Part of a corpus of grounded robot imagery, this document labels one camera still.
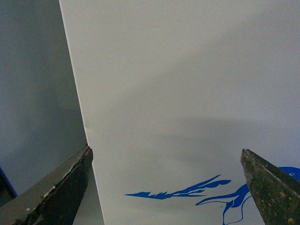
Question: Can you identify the white blue chest freezer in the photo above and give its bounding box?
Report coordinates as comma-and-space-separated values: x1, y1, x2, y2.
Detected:
60, 0, 300, 225

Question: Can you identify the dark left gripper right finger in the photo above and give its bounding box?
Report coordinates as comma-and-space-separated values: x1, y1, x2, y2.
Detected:
240, 149, 300, 225

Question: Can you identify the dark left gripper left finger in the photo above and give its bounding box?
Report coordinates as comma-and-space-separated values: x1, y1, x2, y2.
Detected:
0, 146, 93, 225

